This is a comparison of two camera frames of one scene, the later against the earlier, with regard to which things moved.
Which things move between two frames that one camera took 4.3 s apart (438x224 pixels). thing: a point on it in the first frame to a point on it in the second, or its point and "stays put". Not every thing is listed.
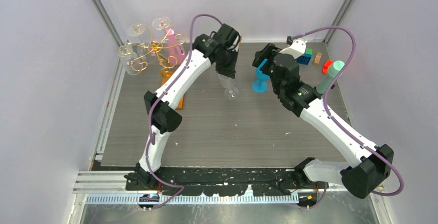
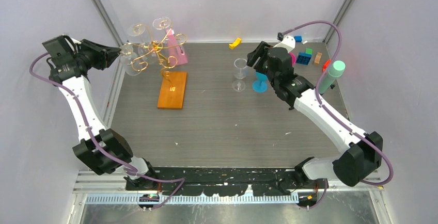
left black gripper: x=229 y=71 to x=105 y=58
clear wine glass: x=145 y=50 stays put
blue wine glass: x=260 y=85 stays put
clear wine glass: x=230 y=92 to x=240 y=72
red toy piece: x=327 y=64 stays put
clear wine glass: x=130 y=60 stays put
